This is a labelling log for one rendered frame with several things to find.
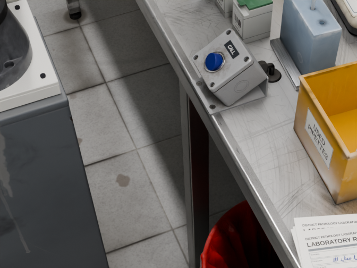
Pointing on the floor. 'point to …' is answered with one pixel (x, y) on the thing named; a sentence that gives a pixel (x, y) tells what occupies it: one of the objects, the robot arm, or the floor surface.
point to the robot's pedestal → (45, 189)
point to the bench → (242, 128)
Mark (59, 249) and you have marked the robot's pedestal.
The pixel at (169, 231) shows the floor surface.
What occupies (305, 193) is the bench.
